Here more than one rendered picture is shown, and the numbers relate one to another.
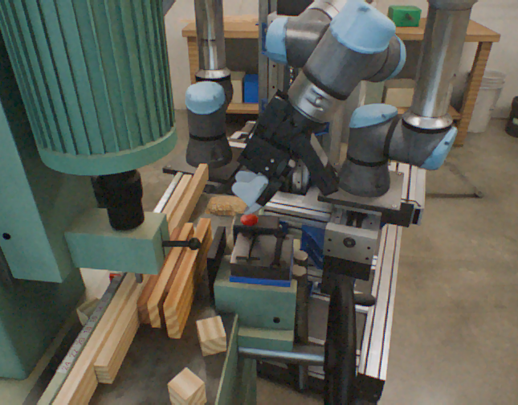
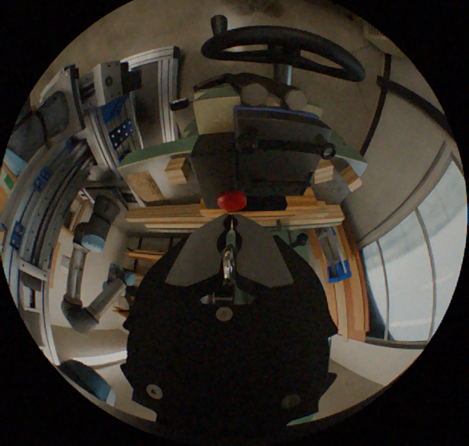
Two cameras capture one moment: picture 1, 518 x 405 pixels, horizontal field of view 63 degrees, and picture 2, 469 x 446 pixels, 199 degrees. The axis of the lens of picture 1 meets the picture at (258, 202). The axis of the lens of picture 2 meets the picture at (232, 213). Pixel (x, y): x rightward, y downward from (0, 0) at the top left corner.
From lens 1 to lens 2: 67 cm
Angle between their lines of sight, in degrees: 65
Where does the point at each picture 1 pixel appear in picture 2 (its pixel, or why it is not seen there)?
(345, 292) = (317, 43)
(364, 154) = (36, 130)
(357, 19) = not seen: outside the picture
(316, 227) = (101, 114)
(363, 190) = (62, 104)
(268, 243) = (270, 159)
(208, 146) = (106, 214)
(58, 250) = not seen: hidden behind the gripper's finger
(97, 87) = not seen: hidden behind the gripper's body
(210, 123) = (98, 228)
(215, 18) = (72, 279)
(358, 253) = (114, 71)
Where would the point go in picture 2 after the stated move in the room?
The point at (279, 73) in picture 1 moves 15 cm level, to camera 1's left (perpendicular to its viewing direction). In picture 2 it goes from (48, 235) to (77, 253)
